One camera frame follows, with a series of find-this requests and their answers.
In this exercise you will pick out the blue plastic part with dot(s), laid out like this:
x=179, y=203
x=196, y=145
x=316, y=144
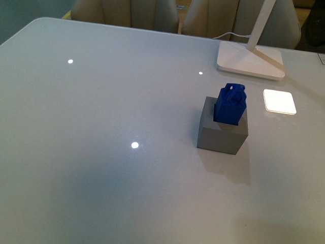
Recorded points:
x=230, y=104

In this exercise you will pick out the gray square base block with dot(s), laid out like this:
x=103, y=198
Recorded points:
x=220, y=137

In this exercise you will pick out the beige left chair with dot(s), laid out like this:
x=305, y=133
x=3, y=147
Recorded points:
x=153, y=15

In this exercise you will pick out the beige chair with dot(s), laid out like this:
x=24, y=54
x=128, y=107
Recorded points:
x=153, y=15
x=233, y=20

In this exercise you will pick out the beige right chair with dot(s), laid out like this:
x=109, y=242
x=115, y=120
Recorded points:
x=233, y=20

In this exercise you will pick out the white desk lamp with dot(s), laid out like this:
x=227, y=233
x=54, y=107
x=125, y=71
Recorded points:
x=251, y=59

